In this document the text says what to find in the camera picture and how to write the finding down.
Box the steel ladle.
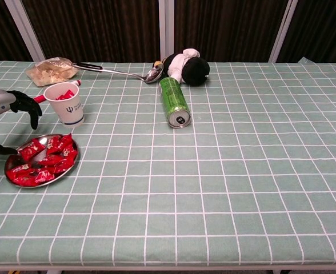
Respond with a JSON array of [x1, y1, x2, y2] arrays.
[[70, 61, 165, 84]]

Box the black white plush toy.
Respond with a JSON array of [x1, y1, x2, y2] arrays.
[[152, 47, 211, 87]]

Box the red marker pen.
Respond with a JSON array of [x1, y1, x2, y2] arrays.
[[33, 79, 82, 103]]

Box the white partition post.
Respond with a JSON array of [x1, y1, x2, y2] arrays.
[[3, 0, 46, 62], [267, 0, 299, 63], [158, 0, 175, 62]]

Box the white paper cup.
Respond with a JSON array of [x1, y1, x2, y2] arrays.
[[44, 82, 86, 128]]

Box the round steel plate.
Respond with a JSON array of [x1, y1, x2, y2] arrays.
[[3, 133, 79, 189]]

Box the green drink can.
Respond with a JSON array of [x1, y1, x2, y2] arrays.
[[158, 76, 191, 129]]

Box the clear snack bag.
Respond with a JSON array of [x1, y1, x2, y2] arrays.
[[25, 57, 79, 87]]

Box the green checked tablecloth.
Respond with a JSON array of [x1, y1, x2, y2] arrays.
[[0, 57, 336, 268]]

